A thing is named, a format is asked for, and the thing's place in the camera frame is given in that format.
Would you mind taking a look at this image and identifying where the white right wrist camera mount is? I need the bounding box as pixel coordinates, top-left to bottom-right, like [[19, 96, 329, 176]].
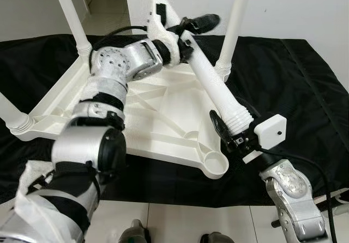
[[243, 114, 288, 165]]

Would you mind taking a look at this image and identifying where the white plastic table leg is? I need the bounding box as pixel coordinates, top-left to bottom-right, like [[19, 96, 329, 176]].
[[139, 0, 254, 137], [214, 0, 254, 81], [51, 0, 93, 56], [0, 90, 34, 136]]

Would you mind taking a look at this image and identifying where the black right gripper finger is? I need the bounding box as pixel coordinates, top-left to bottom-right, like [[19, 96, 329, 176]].
[[211, 111, 232, 145], [241, 100, 261, 121]]

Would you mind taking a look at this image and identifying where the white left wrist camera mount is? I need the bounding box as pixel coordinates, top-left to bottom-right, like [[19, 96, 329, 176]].
[[145, 2, 194, 66]]

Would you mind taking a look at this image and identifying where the white metal frame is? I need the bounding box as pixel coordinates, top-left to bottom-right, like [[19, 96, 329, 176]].
[[319, 191, 349, 211]]

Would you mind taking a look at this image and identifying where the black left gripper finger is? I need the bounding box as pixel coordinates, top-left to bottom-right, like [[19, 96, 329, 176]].
[[185, 14, 221, 34], [178, 38, 195, 64]]

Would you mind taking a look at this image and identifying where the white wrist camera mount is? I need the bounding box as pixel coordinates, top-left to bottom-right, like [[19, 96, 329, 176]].
[[145, 2, 194, 66], [243, 114, 288, 165]]

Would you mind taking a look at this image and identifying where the grey robot right leg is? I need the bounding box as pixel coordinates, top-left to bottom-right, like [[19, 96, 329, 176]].
[[199, 231, 235, 243]]

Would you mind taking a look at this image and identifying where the black table cloth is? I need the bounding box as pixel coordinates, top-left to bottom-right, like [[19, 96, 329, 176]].
[[0, 33, 349, 208]]

